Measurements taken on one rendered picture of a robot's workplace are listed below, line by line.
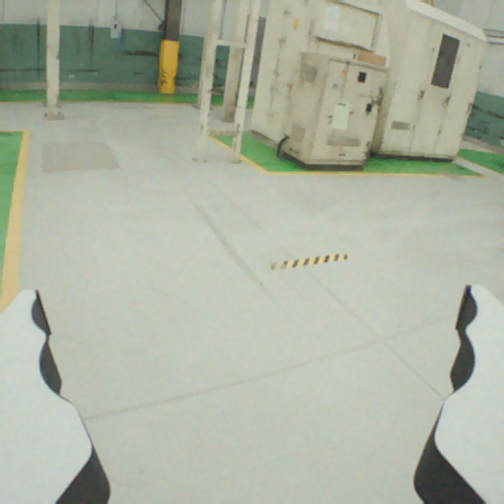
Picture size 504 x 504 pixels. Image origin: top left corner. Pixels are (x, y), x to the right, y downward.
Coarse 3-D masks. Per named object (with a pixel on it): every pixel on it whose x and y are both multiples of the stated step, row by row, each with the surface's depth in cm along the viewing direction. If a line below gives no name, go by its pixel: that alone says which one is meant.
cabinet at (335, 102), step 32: (320, 64) 385; (352, 64) 393; (320, 96) 393; (352, 96) 409; (288, 128) 450; (320, 128) 411; (352, 128) 430; (288, 160) 460; (320, 160) 433; (352, 160) 453
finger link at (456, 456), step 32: (480, 288) 11; (480, 320) 9; (480, 352) 8; (480, 384) 8; (448, 416) 7; (480, 416) 7; (448, 448) 6; (480, 448) 6; (416, 480) 7; (448, 480) 6; (480, 480) 6
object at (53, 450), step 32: (0, 320) 9; (32, 320) 9; (0, 352) 8; (32, 352) 8; (0, 384) 7; (32, 384) 8; (0, 416) 7; (32, 416) 7; (64, 416) 7; (0, 448) 6; (32, 448) 6; (64, 448) 6; (0, 480) 6; (32, 480) 6; (64, 480) 6; (96, 480) 6
